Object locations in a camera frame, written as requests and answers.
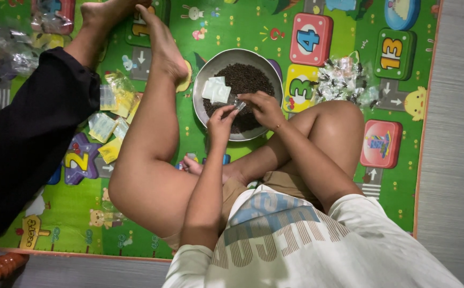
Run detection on person's left hand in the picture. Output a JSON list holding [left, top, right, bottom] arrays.
[[207, 105, 240, 139]]

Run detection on person's right hand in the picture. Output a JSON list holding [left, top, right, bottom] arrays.
[[237, 91, 287, 131]]

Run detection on stack of white empty sachets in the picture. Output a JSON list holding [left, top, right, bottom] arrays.
[[201, 76, 232, 106]]

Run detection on heap of dark tea leaves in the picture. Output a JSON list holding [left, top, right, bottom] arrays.
[[203, 63, 276, 134]]

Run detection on round metal bowl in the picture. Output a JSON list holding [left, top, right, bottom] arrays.
[[192, 48, 284, 142]]

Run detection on tan shorts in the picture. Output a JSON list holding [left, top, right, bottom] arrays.
[[162, 170, 324, 251]]

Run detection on person's right leg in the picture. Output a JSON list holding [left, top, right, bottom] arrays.
[[181, 100, 367, 213]]

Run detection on person's left leg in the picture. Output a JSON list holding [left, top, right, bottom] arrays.
[[108, 4, 201, 241]]

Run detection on pile of filled clear sachets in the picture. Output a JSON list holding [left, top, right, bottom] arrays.
[[314, 54, 380, 111]]

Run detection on pile of yellow sachets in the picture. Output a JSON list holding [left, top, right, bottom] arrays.
[[88, 70, 143, 165]]

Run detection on colourful children's play mat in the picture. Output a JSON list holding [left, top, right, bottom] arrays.
[[0, 0, 443, 261]]

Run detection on crumpled clear plastic bag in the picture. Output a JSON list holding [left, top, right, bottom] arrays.
[[100, 200, 129, 225]]

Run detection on white printed shirt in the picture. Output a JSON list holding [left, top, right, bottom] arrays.
[[162, 184, 464, 288]]

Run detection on heap of clear plastic bags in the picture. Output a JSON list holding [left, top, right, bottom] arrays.
[[0, 27, 43, 80]]

